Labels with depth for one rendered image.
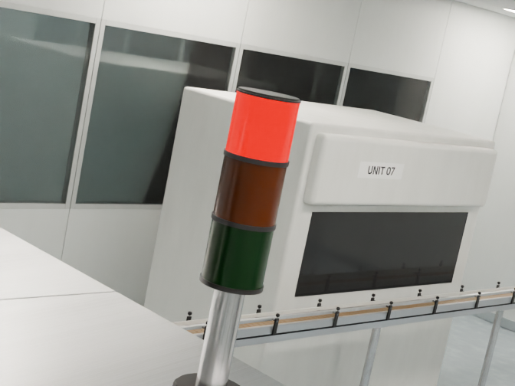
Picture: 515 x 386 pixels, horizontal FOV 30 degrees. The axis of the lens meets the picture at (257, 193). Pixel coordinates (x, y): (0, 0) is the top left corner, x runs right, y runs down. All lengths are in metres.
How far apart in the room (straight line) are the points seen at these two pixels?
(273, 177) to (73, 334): 0.26
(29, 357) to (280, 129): 0.28
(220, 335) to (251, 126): 0.17
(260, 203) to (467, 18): 8.36
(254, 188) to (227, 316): 0.10
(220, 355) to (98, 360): 0.12
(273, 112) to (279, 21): 6.47
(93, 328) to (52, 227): 5.38
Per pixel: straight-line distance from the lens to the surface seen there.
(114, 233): 6.58
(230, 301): 0.74
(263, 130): 0.71
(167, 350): 0.88
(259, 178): 0.71
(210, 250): 0.73
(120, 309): 0.97
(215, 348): 0.76
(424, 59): 8.63
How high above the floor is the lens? 2.40
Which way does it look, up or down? 10 degrees down
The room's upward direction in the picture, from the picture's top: 11 degrees clockwise
